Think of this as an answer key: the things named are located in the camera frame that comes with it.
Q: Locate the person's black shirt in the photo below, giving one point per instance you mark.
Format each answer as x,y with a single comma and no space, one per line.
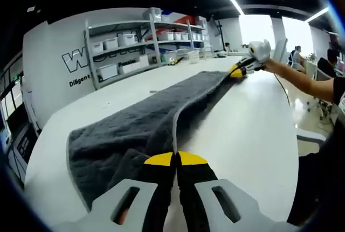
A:
318,178

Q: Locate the dark equipment cabinet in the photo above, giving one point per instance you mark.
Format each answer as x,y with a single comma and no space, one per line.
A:
23,148

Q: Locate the row of white storage bins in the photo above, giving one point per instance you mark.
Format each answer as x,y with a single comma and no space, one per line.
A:
126,39

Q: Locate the idle hand-held gripper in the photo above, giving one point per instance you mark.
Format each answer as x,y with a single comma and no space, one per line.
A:
173,60

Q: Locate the grey fluffy towel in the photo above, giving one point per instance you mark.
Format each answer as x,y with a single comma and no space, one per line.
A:
129,127

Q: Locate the grey metal shelf unit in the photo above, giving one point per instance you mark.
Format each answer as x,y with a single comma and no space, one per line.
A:
145,43

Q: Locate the dark screen on tripod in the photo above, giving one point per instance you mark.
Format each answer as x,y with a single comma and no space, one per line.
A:
215,26

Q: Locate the white monitor back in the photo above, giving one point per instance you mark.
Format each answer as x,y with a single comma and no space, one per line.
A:
280,51

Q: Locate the large white storage box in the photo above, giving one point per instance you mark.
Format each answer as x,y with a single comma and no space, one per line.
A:
107,71

